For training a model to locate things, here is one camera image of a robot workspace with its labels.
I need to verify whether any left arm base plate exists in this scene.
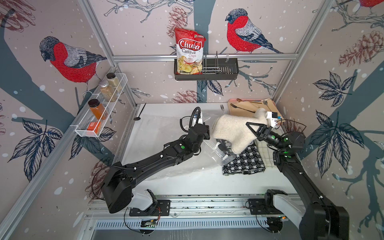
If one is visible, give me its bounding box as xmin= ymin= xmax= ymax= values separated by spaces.
xmin=129 ymin=200 xmax=171 ymax=217

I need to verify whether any clear acrylic wall shelf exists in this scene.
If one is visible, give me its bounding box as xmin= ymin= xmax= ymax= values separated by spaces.
xmin=75 ymin=73 xmax=128 ymax=138

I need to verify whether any black white patterned scarf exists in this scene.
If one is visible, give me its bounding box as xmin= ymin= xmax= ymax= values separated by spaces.
xmin=222 ymin=144 xmax=266 ymax=176

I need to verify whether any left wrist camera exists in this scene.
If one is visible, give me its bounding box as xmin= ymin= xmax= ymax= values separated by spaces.
xmin=193 ymin=112 xmax=204 ymax=125

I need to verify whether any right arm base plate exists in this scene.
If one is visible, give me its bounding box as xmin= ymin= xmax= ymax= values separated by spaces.
xmin=245 ymin=199 xmax=283 ymax=216

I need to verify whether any tan spice jar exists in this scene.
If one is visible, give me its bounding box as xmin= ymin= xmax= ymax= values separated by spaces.
xmin=99 ymin=80 xmax=118 ymax=102

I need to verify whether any red Chuba chips bag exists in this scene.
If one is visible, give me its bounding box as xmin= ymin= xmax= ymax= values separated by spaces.
xmin=175 ymin=28 xmax=206 ymax=75

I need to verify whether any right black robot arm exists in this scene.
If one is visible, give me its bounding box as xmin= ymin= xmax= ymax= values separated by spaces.
xmin=246 ymin=122 xmax=350 ymax=240

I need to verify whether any pale green spice jar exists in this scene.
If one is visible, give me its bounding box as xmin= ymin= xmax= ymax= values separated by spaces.
xmin=107 ymin=73 xmax=123 ymax=93

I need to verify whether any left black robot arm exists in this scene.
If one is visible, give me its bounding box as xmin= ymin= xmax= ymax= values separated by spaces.
xmin=101 ymin=124 xmax=210 ymax=214

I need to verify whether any orange spice jar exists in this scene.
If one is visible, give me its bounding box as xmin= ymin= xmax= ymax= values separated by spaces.
xmin=88 ymin=99 xmax=108 ymax=120

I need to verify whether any cream checked cloth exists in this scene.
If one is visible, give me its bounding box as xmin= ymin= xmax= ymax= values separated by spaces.
xmin=254 ymin=140 xmax=277 ymax=169

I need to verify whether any black wall basket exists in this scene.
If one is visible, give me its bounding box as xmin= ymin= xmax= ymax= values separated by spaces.
xmin=174 ymin=54 xmax=239 ymax=81

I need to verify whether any small orange box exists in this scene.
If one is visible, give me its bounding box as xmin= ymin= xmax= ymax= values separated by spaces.
xmin=87 ymin=121 xmax=102 ymax=135

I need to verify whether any silver spoon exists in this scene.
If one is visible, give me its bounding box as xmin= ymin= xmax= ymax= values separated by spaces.
xmin=263 ymin=100 xmax=271 ymax=110

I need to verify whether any clear plastic vacuum bag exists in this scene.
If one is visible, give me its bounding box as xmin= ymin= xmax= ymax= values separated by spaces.
xmin=125 ymin=112 xmax=241 ymax=181

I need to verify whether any black spoon at edge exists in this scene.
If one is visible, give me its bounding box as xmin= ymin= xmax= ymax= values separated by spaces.
xmin=134 ymin=104 xmax=147 ymax=121

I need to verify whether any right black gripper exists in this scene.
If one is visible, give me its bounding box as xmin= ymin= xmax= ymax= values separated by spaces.
xmin=246 ymin=124 xmax=285 ymax=154

